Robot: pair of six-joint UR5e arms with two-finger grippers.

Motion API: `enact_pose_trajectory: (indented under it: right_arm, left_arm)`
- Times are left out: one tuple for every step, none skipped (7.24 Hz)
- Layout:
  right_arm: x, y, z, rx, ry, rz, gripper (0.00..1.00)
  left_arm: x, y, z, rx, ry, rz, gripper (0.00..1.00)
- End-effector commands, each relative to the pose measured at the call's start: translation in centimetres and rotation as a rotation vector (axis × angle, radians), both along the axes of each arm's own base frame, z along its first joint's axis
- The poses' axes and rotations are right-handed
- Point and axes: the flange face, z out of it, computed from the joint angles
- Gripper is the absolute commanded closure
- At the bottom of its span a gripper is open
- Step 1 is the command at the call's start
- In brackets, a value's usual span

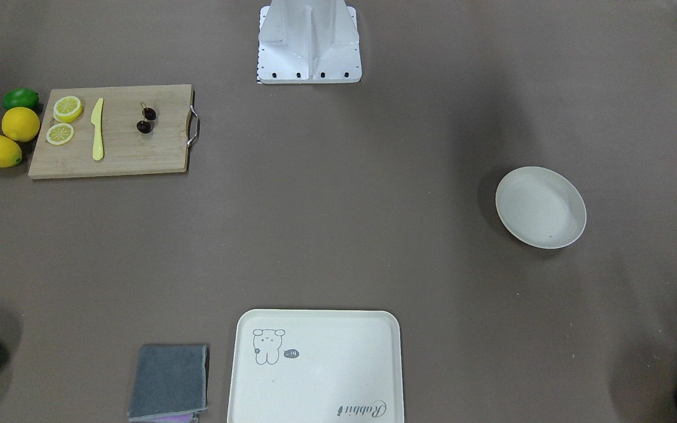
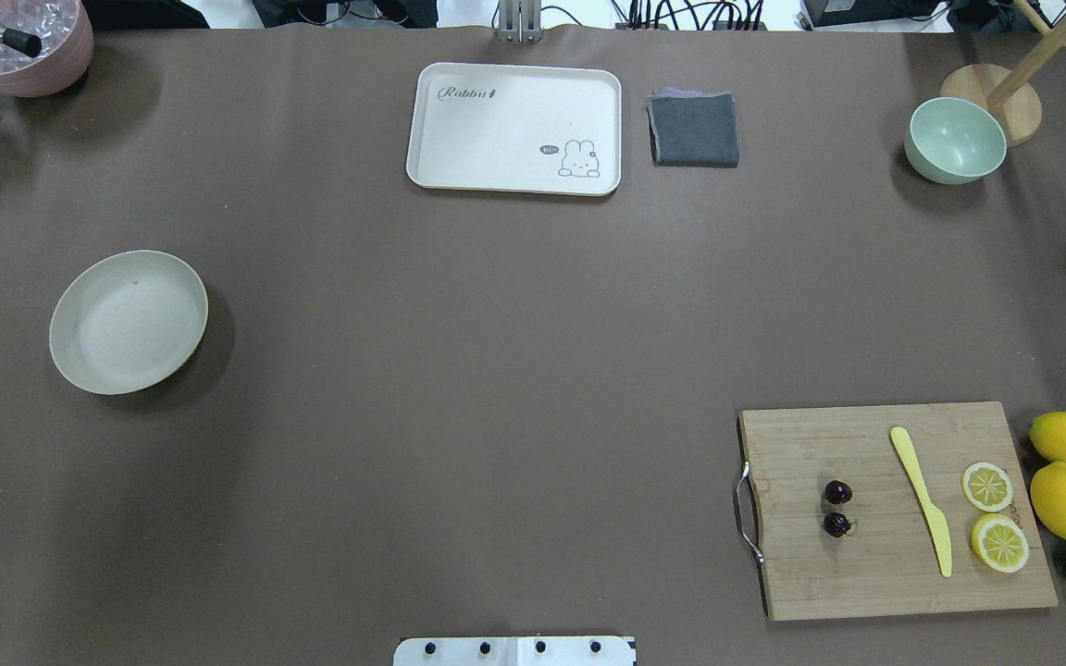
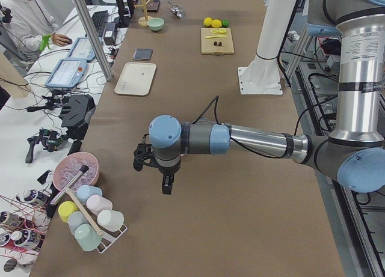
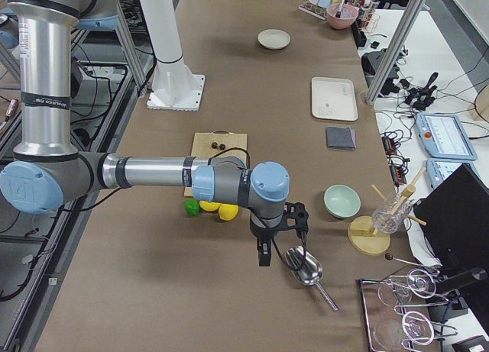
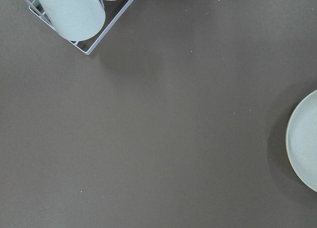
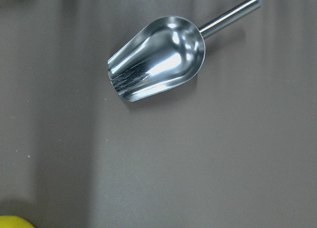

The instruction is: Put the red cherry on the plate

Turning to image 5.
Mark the round white plate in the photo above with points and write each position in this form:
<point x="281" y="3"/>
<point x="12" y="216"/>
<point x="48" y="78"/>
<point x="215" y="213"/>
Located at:
<point x="301" y="140"/>

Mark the pale green cup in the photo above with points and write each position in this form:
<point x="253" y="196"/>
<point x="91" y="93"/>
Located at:
<point x="75" y="20"/>

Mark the white wire cup rack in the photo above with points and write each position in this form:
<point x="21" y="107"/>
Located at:
<point x="113" y="9"/>

